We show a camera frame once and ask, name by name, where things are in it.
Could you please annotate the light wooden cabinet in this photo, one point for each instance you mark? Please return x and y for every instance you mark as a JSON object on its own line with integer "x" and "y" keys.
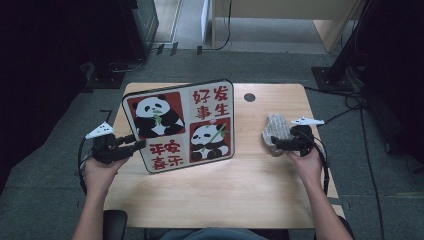
{"x": 283, "y": 8}

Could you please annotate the dark computer tower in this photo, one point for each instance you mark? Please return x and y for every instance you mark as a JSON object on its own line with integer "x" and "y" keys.
{"x": 143, "y": 20}

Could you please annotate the person's left hand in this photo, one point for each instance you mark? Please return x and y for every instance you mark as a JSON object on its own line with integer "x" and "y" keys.
{"x": 98, "y": 176}

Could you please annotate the black metal stand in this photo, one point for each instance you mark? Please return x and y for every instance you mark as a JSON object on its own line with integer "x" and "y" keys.
{"x": 333, "y": 78}

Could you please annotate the grey floor tape piece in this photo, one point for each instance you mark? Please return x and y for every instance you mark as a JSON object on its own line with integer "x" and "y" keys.
{"x": 341, "y": 202}

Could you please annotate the grey patterned cloth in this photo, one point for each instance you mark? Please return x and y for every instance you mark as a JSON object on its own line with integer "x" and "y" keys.
{"x": 276, "y": 125}

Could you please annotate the black chair armrest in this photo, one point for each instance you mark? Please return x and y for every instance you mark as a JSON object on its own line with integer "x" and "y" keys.
{"x": 348, "y": 230}
{"x": 115, "y": 225}

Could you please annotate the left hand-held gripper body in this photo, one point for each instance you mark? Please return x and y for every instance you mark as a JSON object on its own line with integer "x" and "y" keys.
{"x": 108, "y": 150}

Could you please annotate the person's right hand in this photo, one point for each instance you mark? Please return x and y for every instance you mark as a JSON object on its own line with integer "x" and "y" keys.
{"x": 310, "y": 166}

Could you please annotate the square panda picture board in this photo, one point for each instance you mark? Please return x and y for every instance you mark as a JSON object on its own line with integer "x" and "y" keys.
{"x": 186, "y": 116}

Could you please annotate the dark round table grommet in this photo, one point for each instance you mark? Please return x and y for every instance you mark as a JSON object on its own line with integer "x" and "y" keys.
{"x": 249, "y": 97}

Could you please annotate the small dark floor bracket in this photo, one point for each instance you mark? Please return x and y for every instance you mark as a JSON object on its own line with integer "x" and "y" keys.
{"x": 160, "y": 49}
{"x": 174, "y": 48}
{"x": 199, "y": 50}

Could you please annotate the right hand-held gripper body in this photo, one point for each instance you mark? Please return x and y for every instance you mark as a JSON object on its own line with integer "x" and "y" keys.
{"x": 301, "y": 140}

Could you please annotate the person's blue-grey trousers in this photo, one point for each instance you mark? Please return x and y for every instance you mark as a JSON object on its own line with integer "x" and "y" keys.
{"x": 213, "y": 235}

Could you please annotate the black stand base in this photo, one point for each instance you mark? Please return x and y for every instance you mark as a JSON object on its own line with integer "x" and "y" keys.
{"x": 105, "y": 80}

